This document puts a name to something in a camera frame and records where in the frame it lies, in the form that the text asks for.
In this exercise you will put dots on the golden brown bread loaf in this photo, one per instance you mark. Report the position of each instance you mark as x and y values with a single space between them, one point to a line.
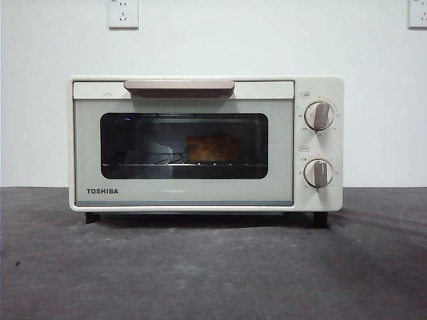
213 148

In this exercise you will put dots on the cream oven knob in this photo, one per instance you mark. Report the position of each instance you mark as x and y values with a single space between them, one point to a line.
319 173
320 116

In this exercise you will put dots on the cream Toshiba toaster oven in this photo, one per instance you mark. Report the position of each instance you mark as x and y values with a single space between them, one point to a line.
322 145

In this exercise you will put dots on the white wall socket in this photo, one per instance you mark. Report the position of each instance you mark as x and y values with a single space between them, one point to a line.
123 15
418 13

